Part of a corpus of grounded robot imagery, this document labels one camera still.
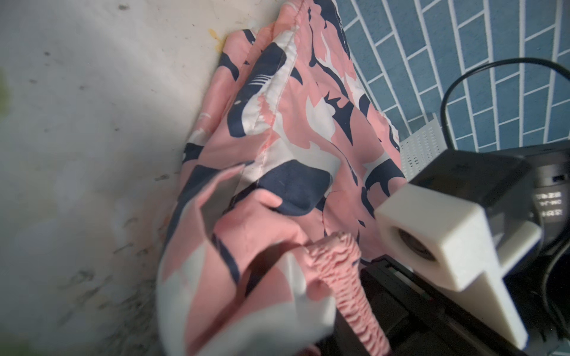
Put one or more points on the pink shark-print shorts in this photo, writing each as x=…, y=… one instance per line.
x=280, y=178

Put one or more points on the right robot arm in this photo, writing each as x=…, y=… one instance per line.
x=546, y=266

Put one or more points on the white plastic basket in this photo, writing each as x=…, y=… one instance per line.
x=421, y=148

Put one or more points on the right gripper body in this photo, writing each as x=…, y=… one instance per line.
x=419, y=320

